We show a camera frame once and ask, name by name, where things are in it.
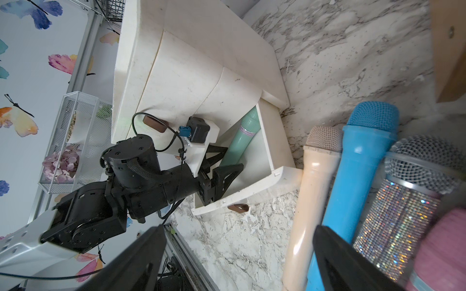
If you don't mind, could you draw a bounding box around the rhinestone silver microphone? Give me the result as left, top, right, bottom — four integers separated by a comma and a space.
353, 135, 466, 283

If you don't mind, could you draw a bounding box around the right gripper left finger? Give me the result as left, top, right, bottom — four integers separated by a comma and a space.
78, 225, 166, 291

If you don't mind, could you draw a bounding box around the wooden shelf stand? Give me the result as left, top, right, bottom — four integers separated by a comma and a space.
429, 0, 466, 103

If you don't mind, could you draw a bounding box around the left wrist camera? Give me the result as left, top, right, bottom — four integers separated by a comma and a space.
159, 116, 220, 177

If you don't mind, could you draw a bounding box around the pink toy microphone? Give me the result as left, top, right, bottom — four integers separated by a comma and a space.
406, 208, 466, 291

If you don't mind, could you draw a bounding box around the wooden rolling pin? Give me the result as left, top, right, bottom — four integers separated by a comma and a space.
282, 126, 343, 291

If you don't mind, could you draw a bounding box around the white bottom drawer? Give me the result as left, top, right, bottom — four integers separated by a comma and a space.
191, 99, 303, 216

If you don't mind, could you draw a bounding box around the white plastic drawer cabinet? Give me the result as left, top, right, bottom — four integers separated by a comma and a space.
111, 1, 290, 142

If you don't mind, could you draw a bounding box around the white bowl of seeds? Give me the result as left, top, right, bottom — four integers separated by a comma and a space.
66, 110, 77, 143

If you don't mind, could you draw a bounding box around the black wire wall basket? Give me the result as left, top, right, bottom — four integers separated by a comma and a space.
96, 0, 126, 23

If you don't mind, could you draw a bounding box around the blue toy microphone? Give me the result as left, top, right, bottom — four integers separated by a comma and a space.
305, 101, 400, 291

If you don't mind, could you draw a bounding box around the mint green toy microphone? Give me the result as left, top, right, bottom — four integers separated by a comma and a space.
220, 107, 261, 166

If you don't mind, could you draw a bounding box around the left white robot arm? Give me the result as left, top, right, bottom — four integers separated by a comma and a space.
1, 134, 244, 291

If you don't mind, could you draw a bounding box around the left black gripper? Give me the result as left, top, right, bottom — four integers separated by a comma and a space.
125, 145, 244, 223

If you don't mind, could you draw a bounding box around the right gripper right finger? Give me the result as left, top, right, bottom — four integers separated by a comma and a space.
313, 225, 404, 291

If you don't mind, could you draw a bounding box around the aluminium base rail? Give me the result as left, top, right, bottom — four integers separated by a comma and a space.
155, 224, 219, 291

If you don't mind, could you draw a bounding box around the white mesh wall basket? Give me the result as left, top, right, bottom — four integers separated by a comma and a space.
38, 92, 112, 195

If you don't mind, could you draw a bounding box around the pink flower petals pile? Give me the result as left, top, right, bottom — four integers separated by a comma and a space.
42, 145, 81, 184

